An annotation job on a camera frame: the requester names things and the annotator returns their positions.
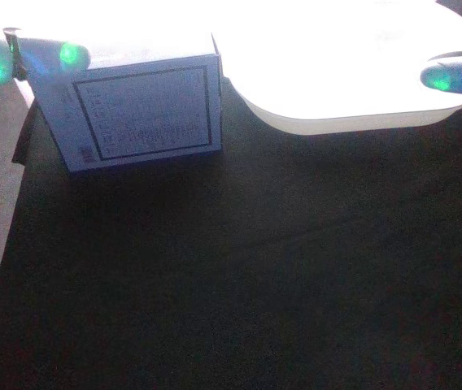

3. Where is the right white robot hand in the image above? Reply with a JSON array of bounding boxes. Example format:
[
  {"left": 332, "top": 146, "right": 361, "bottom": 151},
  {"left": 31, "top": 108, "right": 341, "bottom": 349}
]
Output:
[{"left": 420, "top": 49, "right": 462, "bottom": 98}]

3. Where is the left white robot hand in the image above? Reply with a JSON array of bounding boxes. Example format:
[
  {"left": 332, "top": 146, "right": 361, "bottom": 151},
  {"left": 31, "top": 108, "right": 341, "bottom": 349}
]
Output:
[{"left": 15, "top": 36, "right": 92, "bottom": 82}]

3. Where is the white calculator box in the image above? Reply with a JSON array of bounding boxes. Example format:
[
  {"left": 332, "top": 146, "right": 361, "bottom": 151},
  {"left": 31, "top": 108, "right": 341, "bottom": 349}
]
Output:
[{"left": 30, "top": 32, "right": 224, "bottom": 175}]

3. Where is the white studded tray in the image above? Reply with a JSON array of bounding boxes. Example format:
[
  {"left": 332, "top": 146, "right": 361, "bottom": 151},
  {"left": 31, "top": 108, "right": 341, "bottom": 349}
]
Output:
[{"left": 213, "top": 0, "right": 462, "bottom": 136}]

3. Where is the black table cloth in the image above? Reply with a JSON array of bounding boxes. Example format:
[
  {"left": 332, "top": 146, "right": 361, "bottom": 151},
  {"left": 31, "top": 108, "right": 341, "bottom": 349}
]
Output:
[{"left": 0, "top": 75, "right": 462, "bottom": 390}]

